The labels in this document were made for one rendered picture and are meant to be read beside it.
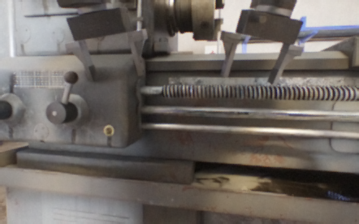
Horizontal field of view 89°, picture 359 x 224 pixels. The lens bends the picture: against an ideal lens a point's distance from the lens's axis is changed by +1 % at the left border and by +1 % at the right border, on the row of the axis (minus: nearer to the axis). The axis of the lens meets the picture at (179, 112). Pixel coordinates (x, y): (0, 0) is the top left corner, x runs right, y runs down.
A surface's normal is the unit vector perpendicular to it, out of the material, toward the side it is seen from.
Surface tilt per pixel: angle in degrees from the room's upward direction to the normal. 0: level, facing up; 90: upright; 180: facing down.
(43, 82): 90
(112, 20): 114
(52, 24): 90
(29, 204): 90
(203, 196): 90
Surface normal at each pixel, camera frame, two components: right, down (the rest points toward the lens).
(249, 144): -0.17, 0.07
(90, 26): -0.12, 0.47
